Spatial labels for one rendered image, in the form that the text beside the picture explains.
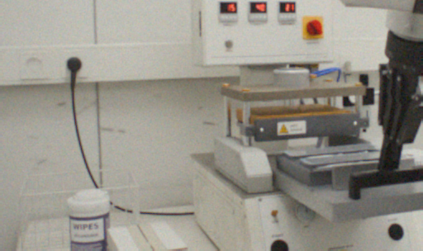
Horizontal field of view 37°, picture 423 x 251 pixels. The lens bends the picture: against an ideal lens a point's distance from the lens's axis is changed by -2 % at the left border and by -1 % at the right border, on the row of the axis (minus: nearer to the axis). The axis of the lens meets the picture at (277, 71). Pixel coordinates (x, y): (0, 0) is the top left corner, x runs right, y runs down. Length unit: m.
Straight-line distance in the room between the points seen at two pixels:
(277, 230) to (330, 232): 0.10
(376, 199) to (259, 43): 0.63
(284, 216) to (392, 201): 0.26
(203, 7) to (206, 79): 0.40
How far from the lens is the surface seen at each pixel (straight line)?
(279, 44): 1.52
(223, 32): 1.47
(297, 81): 1.36
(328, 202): 0.97
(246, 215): 1.18
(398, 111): 0.96
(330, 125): 1.32
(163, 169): 1.83
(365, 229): 1.25
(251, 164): 1.20
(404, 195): 1.02
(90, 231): 1.38
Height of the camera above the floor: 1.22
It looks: 3 degrees down
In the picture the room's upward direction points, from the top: 1 degrees counter-clockwise
